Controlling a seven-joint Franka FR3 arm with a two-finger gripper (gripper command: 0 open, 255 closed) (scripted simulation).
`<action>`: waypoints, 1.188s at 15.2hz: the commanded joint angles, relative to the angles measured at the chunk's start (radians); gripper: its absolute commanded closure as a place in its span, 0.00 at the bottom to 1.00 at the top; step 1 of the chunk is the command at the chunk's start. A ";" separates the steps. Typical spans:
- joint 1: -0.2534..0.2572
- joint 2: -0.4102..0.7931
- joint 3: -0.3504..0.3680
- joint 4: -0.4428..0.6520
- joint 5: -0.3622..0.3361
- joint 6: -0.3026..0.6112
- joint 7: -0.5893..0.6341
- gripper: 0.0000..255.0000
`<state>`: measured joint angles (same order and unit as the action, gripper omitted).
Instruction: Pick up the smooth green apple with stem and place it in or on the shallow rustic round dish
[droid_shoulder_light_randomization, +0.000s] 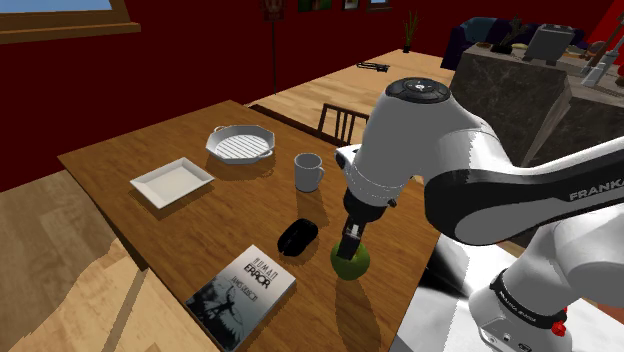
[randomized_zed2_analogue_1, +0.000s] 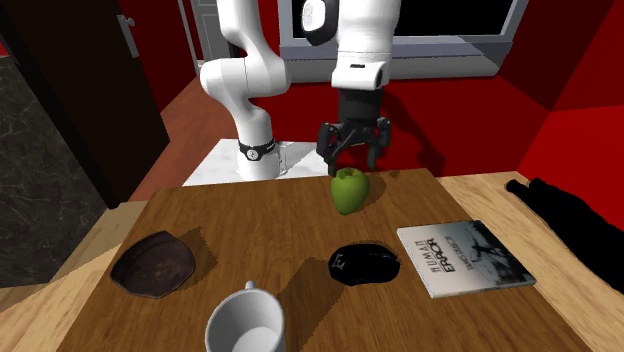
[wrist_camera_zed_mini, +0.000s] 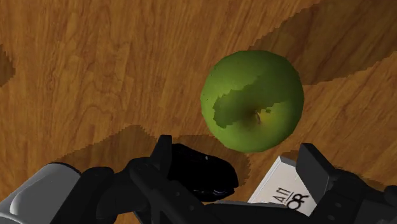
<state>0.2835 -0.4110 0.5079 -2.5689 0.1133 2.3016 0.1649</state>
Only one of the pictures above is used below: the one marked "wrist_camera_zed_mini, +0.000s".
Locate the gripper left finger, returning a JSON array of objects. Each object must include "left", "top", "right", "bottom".
[{"left": 0, "top": 134, "right": 225, "bottom": 224}]

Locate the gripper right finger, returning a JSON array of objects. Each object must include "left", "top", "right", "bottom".
[{"left": 295, "top": 143, "right": 397, "bottom": 224}]

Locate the green apple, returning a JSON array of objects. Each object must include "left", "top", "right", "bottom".
[{"left": 200, "top": 50, "right": 305, "bottom": 154}]

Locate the white box with black lettering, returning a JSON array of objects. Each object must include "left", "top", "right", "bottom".
[{"left": 247, "top": 155, "right": 317, "bottom": 217}]

